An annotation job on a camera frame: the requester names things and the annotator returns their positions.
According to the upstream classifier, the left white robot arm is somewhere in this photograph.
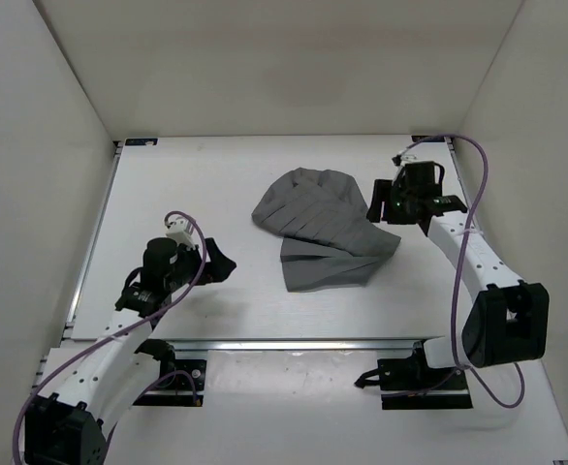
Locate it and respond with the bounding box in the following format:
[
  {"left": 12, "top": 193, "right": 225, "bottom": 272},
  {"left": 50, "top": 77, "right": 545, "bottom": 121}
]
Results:
[{"left": 16, "top": 237, "right": 237, "bottom": 464}]

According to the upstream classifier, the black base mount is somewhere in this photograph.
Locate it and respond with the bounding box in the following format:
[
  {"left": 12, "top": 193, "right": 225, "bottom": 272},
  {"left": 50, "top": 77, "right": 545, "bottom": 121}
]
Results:
[
  {"left": 354, "top": 342, "right": 473, "bottom": 411},
  {"left": 134, "top": 339, "right": 207, "bottom": 407}
]

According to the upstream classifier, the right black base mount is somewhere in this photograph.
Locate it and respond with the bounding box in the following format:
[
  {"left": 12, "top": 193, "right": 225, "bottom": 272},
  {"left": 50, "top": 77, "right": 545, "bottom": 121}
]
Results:
[{"left": 354, "top": 342, "right": 473, "bottom": 411}]

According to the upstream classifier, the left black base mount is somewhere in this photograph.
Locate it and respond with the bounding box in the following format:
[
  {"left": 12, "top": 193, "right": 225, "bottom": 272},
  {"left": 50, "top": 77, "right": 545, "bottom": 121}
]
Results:
[{"left": 134, "top": 339, "right": 207, "bottom": 407}]

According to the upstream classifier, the grey pleated skirt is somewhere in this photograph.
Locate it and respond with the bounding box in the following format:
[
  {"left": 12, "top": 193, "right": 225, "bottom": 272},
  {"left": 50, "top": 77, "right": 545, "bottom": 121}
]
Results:
[{"left": 251, "top": 168, "right": 401, "bottom": 293}]

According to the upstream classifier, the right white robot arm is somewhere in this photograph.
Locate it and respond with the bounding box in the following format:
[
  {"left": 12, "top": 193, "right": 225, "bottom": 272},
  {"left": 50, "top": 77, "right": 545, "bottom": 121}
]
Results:
[{"left": 367, "top": 158, "right": 550, "bottom": 388}]

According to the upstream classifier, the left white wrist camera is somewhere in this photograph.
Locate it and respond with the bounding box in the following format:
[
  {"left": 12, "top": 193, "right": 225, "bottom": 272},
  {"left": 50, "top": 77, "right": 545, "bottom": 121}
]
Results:
[{"left": 164, "top": 214, "right": 197, "bottom": 249}]

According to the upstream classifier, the aluminium front rail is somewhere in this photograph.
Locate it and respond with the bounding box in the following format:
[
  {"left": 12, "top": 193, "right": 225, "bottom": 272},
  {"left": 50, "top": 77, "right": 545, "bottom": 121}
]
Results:
[{"left": 169, "top": 338, "right": 417, "bottom": 352}]

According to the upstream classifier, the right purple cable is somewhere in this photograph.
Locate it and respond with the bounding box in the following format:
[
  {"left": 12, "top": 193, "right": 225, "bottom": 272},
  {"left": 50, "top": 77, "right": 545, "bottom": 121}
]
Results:
[{"left": 394, "top": 133, "right": 527, "bottom": 411}]

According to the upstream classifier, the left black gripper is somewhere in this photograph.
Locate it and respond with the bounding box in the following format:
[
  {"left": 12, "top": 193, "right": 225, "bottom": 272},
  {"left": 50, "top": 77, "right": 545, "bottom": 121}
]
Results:
[{"left": 169, "top": 233, "right": 237, "bottom": 287}]

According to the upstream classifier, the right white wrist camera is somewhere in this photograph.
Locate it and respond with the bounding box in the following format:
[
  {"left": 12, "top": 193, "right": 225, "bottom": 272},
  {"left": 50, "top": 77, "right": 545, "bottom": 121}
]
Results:
[{"left": 392, "top": 150, "right": 418, "bottom": 169}]

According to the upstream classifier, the purple cable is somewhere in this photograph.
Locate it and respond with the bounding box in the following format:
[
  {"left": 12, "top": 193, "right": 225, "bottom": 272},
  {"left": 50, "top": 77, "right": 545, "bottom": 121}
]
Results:
[
  {"left": 12, "top": 210, "right": 207, "bottom": 465},
  {"left": 394, "top": 133, "right": 527, "bottom": 411}
]

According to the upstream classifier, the blue corner label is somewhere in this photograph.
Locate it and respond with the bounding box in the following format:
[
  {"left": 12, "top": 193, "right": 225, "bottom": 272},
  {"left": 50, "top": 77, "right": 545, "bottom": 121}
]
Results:
[
  {"left": 411, "top": 135, "right": 445, "bottom": 143},
  {"left": 124, "top": 138, "right": 158, "bottom": 146}
]

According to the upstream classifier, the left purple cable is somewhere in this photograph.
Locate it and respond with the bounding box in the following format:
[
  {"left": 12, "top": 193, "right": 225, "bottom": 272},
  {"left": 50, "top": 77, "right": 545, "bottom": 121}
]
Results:
[{"left": 12, "top": 210, "right": 207, "bottom": 465}]

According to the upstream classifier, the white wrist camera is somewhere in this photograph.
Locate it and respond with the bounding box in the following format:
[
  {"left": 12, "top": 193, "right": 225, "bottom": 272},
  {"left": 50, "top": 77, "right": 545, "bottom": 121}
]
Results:
[
  {"left": 164, "top": 214, "right": 197, "bottom": 249},
  {"left": 392, "top": 150, "right": 418, "bottom": 169}
]

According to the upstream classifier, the left blue corner label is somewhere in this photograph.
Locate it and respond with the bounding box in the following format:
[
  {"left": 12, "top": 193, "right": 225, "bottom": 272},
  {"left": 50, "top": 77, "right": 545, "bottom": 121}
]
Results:
[{"left": 124, "top": 138, "right": 158, "bottom": 146}]

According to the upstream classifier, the right blue corner label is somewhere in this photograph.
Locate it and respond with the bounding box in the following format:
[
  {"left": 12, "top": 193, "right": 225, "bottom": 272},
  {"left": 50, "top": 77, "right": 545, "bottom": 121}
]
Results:
[{"left": 411, "top": 135, "right": 445, "bottom": 143}]

